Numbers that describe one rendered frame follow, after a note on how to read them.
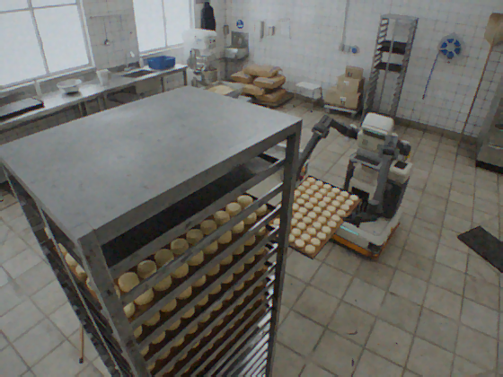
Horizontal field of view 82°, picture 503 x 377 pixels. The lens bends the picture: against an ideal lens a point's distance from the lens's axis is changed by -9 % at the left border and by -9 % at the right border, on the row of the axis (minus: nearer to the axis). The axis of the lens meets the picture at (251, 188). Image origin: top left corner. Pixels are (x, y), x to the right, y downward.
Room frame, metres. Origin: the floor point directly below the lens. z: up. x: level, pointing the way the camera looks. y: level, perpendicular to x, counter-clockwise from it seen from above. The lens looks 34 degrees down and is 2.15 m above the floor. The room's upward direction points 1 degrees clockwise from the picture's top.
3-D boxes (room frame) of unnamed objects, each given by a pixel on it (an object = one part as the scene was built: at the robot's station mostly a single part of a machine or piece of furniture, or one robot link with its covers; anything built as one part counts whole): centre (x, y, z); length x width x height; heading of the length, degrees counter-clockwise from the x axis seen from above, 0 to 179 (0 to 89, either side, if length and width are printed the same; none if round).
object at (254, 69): (6.40, -0.15, 0.62); 0.72 x 0.42 x 0.17; 63
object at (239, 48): (7.21, 0.34, 0.93); 0.99 x 0.38 x 1.09; 57
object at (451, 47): (5.09, -3.08, 1.10); 0.41 x 0.17 x 1.10; 57
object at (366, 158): (2.18, -0.91, 0.93); 0.28 x 0.16 x 0.22; 51
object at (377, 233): (2.41, -1.10, 0.16); 0.67 x 0.64 x 0.25; 141
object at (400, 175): (2.48, -1.16, 0.59); 0.55 x 0.34 x 0.83; 51
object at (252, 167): (0.73, 0.26, 1.68); 0.60 x 0.40 x 0.02; 141
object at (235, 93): (2.72, 0.34, 1.25); 0.56 x 0.29 x 0.14; 149
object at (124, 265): (0.61, 0.10, 1.68); 0.64 x 0.03 x 0.03; 141
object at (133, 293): (0.61, 0.10, 1.59); 0.64 x 0.03 x 0.03; 141
